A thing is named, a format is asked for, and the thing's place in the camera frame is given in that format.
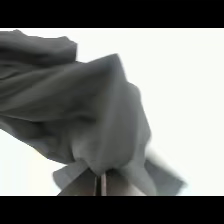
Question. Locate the dark grey shirt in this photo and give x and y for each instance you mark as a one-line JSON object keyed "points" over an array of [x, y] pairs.
{"points": [[83, 106]]}

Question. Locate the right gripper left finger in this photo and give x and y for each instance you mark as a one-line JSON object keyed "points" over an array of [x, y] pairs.
{"points": [[83, 186]]}

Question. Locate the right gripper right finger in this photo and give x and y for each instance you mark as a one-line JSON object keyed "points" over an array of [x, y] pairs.
{"points": [[116, 186]]}

